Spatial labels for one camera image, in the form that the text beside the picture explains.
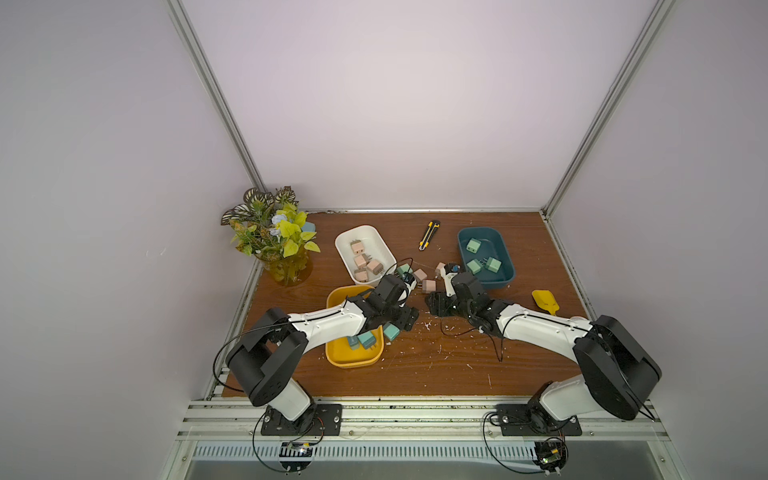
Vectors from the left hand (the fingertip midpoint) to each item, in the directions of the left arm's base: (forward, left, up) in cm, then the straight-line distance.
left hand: (412, 309), depth 88 cm
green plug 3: (+18, -29, -2) cm, 34 cm away
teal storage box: (+22, -27, -3) cm, 35 cm away
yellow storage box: (-12, +21, -5) cm, 25 cm away
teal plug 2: (-10, +17, -1) cm, 20 cm away
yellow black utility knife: (+37, -9, -3) cm, 38 cm away
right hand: (+4, -6, +3) cm, 8 cm away
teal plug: (-8, +13, -2) cm, 16 cm away
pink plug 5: (+27, +20, -5) cm, 34 cm away
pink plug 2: (+10, -6, -3) cm, 12 cm away
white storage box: (+24, +17, -4) cm, 30 cm away
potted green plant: (+16, +41, +19) cm, 48 cm away
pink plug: (+14, -3, -2) cm, 14 cm away
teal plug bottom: (-6, +6, -2) cm, 9 cm away
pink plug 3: (+14, +17, -3) cm, 23 cm away
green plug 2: (+27, -23, -2) cm, 36 cm away
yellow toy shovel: (+6, -43, -4) cm, 44 cm away
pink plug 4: (+17, +12, -2) cm, 21 cm away
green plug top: (+17, +2, -3) cm, 17 cm away
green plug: (+18, -22, -3) cm, 28 cm away
